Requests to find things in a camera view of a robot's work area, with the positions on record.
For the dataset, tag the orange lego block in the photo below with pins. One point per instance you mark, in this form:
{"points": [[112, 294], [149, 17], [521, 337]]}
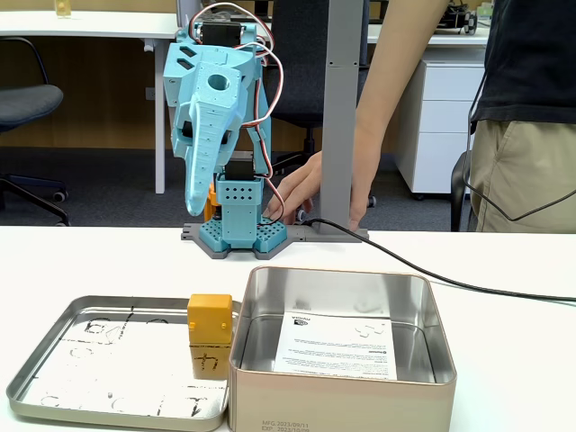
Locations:
{"points": [[209, 319]]}

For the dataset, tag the person's hand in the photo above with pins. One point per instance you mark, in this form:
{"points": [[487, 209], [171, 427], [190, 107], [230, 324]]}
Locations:
{"points": [[301, 184]]}

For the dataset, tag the black office chair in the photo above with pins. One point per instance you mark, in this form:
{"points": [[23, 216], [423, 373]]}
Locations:
{"points": [[297, 81]]}

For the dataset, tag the orange table clamp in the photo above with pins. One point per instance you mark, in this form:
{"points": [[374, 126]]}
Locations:
{"points": [[211, 198]]}

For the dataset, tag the grey metal column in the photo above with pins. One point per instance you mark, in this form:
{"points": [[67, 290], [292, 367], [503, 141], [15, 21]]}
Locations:
{"points": [[342, 112]]}

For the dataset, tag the dark grey office chair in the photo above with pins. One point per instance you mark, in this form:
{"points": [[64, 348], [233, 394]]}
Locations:
{"points": [[22, 103]]}

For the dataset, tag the small yellow object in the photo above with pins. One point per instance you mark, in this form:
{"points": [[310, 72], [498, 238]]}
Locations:
{"points": [[63, 9]]}

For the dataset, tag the white desk with clutter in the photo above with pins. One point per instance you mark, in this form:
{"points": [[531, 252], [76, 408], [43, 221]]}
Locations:
{"points": [[450, 38]]}

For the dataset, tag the white drawer cabinet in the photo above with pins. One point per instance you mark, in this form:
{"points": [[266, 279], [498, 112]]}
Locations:
{"points": [[443, 126]]}

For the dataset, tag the small wheeled robot clutter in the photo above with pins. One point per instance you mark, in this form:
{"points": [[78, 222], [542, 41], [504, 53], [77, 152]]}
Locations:
{"points": [[461, 18]]}

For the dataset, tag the metal tin lid with markings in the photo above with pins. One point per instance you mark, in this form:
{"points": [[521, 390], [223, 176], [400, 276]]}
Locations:
{"points": [[112, 360]]}

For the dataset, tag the printed white paper sheet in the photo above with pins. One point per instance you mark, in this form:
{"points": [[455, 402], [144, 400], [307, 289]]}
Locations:
{"points": [[335, 346]]}

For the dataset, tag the person's body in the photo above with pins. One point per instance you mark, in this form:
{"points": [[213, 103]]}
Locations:
{"points": [[526, 135]]}

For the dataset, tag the square metal tin box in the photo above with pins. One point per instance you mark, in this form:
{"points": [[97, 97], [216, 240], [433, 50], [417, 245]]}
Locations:
{"points": [[342, 400]]}

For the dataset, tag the white wall socket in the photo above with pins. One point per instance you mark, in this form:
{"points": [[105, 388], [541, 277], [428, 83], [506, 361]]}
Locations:
{"points": [[150, 93]]}

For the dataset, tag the black chair frame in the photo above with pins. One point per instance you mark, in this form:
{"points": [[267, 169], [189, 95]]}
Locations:
{"points": [[460, 193]]}

